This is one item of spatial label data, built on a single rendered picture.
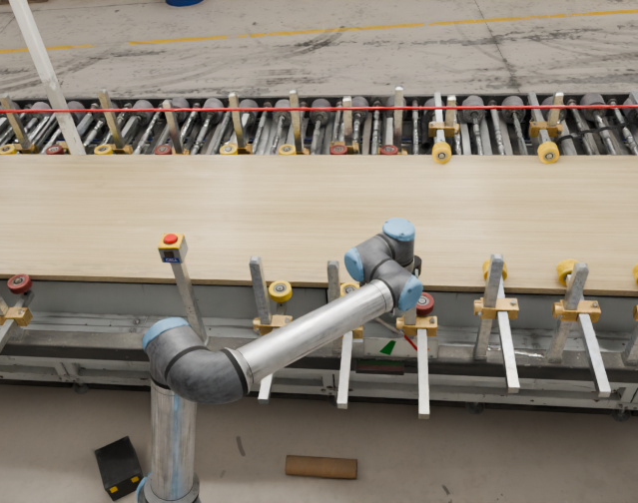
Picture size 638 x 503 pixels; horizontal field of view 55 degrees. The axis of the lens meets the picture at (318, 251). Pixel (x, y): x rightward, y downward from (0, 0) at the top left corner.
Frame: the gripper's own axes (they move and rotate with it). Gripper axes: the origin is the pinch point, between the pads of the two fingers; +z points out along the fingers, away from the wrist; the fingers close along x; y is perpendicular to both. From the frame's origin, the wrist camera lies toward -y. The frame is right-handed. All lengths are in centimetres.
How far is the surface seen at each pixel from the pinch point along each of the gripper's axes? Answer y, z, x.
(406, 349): 6.1, 25.1, 5.3
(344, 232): -18, 9, 50
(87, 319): -124, 37, 24
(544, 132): 66, 3, 112
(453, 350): 22.8, 29.4, 9.0
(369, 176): -10, 9, 87
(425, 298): 12.1, 9.0, 14.9
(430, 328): 13.7, 13.2, 5.3
